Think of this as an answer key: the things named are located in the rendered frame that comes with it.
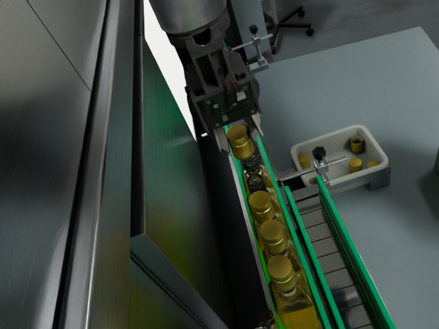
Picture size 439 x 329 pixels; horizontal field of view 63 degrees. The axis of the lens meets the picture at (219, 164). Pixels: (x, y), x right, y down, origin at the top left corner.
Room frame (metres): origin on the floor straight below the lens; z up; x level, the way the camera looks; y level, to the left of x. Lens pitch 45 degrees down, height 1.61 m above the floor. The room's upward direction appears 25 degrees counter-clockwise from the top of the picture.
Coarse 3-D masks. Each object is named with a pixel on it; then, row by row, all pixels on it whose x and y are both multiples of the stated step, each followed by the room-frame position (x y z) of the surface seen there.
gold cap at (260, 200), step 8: (256, 192) 0.35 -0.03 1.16; (264, 192) 0.34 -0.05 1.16; (256, 200) 0.34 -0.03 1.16; (264, 200) 0.33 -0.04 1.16; (256, 208) 0.32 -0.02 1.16; (264, 208) 0.32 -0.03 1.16; (272, 208) 0.33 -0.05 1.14; (256, 216) 0.33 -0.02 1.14; (264, 216) 0.32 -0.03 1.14; (272, 216) 0.32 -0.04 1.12
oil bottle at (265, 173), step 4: (260, 164) 0.47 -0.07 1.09; (264, 168) 0.45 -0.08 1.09; (244, 172) 0.47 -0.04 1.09; (264, 172) 0.44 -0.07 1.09; (268, 172) 0.45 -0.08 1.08; (244, 176) 0.46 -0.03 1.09; (264, 176) 0.44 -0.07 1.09; (268, 176) 0.44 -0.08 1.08; (244, 180) 0.45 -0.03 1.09; (264, 180) 0.43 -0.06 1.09; (268, 180) 0.43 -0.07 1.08; (244, 184) 0.44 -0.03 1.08; (268, 184) 0.42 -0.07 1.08; (272, 184) 0.42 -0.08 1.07; (244, 188) 0.44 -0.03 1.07; (272, 188) 0.42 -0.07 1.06; (248, 192) 0.43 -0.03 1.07
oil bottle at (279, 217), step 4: (276, 212) 0.35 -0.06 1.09; (276, 216) 0.34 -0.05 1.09; (280, 216) 0.34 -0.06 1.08; (276, 220) 0.33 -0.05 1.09; (280, 220) 0.33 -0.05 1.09; (256, 224) 0.35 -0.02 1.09; (284, 224) 0.33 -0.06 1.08; (256, 228) 0.34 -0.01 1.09; (284, 228) 0.32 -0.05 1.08; (256, 232) 0.33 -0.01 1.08; (284, 232) 0.31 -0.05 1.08; (288, 232) 0.32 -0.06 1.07; (256, 236) 0.33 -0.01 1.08; (260, 236) 0.32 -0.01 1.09; (288, 236) 0.31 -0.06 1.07; (260, 240) 0.32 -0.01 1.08; (260, 244) 0.32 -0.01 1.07; (264, 244) 0.31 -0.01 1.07; (260, 248) 0.32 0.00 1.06
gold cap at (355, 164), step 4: (352, 160) 0.59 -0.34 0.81; (356, 160) 0.58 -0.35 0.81; (360, 160) 0.58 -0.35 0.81; (352, 164) 0.58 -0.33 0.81; (356, 164) 0.57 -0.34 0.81; (360, 164) 0.57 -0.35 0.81; (352, 168) 0.57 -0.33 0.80; (356, 168) 0.56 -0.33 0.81; (360, 168) 0.56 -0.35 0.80; (352, 172) 0.57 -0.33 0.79
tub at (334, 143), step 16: (352, 128) 0.67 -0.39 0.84; (304, 144) 0.69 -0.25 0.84; (320, 144) 0.68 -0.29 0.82; (336, 144) 0.68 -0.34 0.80; (368, 144) 0.61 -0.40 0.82; (368, 160) 0.60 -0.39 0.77; (384, 160) 0.53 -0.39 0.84; (304, 176) 0.59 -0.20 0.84; (336, 176) 0.59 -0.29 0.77; (352, 176) 0.52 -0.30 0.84
